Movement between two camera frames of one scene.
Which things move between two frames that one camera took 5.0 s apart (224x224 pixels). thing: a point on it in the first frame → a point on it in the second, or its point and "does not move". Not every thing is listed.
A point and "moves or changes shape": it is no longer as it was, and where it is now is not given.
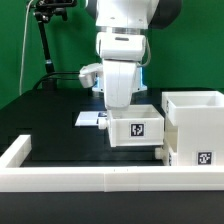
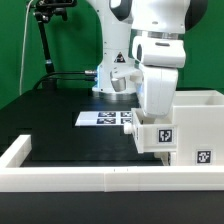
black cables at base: [47, 76] does not move
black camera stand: [43, 11] does not move
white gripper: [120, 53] → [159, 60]
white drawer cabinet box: [194, 123] does not move
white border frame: [15, 178] does not move
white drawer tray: [138, 125] moves or changes shape
